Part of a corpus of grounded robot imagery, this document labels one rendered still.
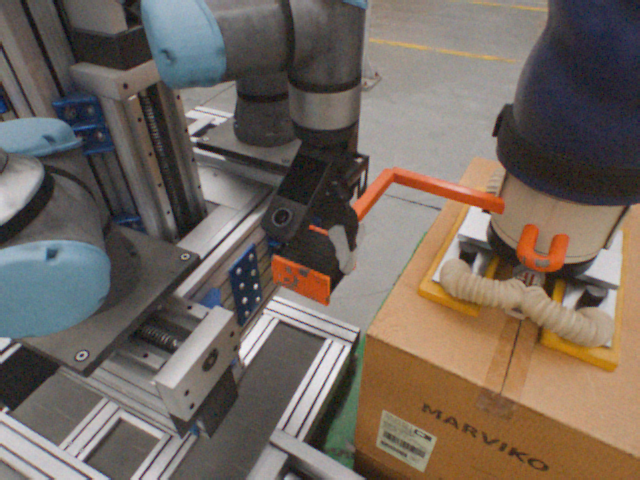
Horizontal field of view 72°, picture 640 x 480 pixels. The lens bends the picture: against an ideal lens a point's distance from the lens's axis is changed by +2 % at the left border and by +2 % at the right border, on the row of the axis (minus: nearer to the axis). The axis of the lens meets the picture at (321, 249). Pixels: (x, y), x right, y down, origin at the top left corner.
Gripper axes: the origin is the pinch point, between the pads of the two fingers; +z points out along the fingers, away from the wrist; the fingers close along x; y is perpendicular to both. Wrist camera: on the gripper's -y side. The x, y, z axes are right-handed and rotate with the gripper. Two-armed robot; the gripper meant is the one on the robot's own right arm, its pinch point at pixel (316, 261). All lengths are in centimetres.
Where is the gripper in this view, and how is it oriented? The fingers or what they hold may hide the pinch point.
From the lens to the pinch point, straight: 59.5
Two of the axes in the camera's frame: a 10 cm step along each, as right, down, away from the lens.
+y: 5.0, -5.9, 6.3
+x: -8.7, -3.4, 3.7
